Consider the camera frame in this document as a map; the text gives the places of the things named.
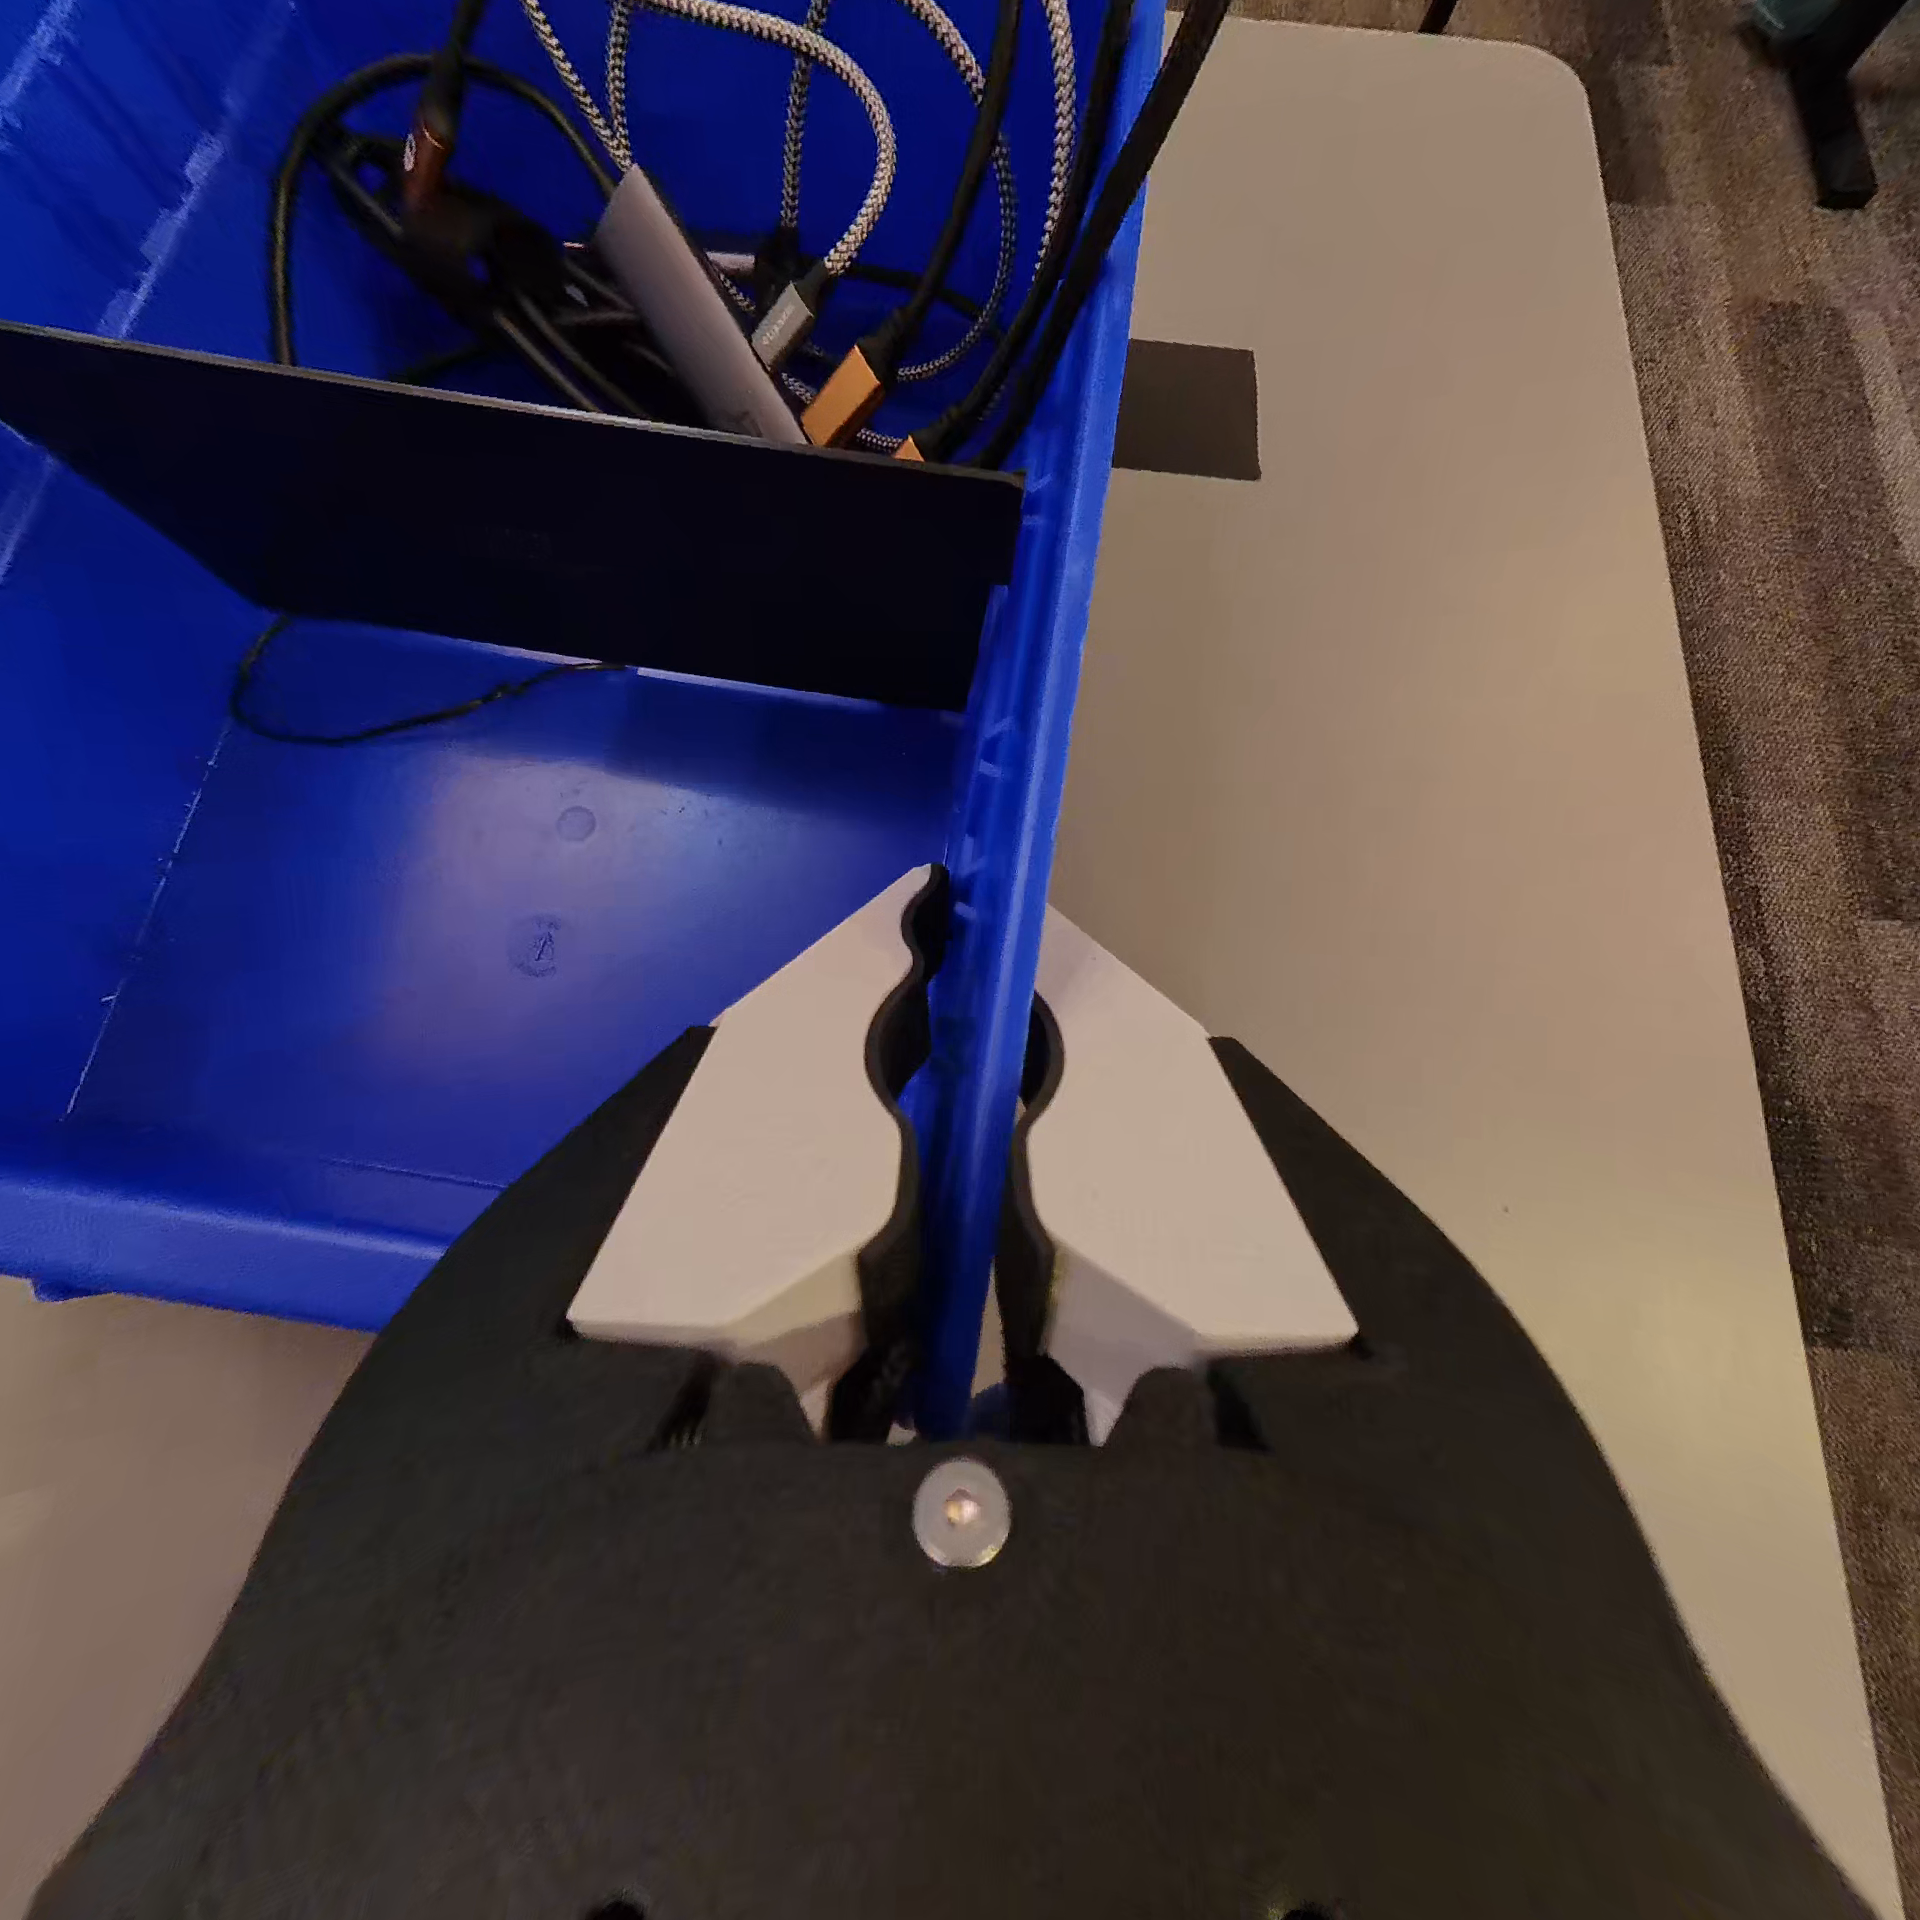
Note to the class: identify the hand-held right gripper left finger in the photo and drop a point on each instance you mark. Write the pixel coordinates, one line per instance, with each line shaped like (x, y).
(736, 1184)

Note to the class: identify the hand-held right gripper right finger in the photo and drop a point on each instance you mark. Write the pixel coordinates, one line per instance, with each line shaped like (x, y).
(1186, 1184)

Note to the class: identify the blue plastic bin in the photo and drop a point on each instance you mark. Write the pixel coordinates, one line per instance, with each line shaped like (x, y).
(451, 901)

